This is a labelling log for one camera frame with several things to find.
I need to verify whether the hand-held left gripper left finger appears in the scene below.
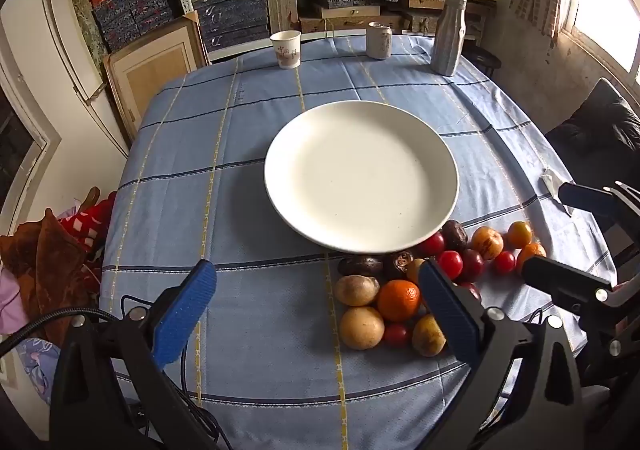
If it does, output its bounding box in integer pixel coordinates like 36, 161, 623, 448
49, 259, 221, 450

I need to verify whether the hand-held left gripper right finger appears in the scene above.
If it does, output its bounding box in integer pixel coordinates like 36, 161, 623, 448
418, 257, 583, 450

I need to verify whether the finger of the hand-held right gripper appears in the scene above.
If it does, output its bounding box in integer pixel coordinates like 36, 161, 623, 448
557, 180, 640, 251
521, 256, 640, 361

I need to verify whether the yellow spotted pear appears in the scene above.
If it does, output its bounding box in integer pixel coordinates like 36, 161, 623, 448
411, 313, 447, 358

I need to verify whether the small orange mandarin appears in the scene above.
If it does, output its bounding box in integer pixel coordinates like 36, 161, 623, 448
516, 242, 548, 276

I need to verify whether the red cherry tomato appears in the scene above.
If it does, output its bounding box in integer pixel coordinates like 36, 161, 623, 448
382, 323, 412, 348
417, 231, 446, 258
492, 251, 517, 276
438, 251, 464, 279

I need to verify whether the yellow loquat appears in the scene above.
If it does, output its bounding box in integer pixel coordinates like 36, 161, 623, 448
406, 258, 427, 286

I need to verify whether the large orange mandarin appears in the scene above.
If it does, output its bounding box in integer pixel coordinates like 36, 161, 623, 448
376, 279, 422, 323

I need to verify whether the glossy orange tomato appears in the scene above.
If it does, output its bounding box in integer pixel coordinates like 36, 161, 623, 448
507, 221, 533, 249

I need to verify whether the orange persimmon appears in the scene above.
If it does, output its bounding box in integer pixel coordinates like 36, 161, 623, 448
471, 225, 505, 261

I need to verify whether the tan sapodilla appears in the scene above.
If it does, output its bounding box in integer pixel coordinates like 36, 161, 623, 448
340, 306, 386, 351
334, 275, 381, 307

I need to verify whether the white plate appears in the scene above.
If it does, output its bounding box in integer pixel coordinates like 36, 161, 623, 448
264, 100, 460, 254

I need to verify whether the crumpled white tissue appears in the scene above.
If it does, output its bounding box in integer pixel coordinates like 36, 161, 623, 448
540, 168, 575, 217

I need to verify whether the black cushion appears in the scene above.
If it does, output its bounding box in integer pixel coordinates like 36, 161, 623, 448
545, 78, 640, 171

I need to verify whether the red patterned cloth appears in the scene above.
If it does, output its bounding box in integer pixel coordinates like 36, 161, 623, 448
57, 190, 118, 251

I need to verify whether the brown cloth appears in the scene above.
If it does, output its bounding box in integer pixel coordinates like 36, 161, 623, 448
0, 207, 101, 346

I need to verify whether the blue floral cloth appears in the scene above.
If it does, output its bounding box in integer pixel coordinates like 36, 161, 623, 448
20, 337, 61, 403

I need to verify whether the black stool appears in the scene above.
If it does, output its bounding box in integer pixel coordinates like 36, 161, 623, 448
462, 43, 502, 78

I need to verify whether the bright window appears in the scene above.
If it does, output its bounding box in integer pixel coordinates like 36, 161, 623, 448
555, 0, 640, 96

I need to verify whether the framed wooden panel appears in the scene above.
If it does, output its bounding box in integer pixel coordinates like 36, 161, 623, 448
102, 13, 208, 141

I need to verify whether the white drink can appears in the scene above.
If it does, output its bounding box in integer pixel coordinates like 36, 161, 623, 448
366, 22, 393, 60

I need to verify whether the white flat board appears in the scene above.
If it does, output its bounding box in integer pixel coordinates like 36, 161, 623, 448
42, 0, 130, 156

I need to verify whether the white paper cup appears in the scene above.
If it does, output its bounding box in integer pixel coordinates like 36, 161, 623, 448
270, 30, 302, 70

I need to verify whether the stack of grey blue boxes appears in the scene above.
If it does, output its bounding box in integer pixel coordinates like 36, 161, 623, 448
192, 0, 271, 58

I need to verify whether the stack of blue red boxes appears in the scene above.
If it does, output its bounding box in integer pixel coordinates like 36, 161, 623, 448
90, 0, 176, 51

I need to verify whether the green marbled panel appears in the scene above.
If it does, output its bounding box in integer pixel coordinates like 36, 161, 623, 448
66, 0, 108, 64

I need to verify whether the tan woven upright box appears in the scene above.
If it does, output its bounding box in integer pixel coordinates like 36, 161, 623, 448
265, 0, 301, 34

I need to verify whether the thin black cable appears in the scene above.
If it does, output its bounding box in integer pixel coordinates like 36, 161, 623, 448
120, 294, 231, 450

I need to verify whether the grey gooseneck cable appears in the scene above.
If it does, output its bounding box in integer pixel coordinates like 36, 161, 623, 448
0, 309, 118, 356

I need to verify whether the dark window white frame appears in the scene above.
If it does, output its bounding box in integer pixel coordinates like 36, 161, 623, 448
0, 55, 61, 231

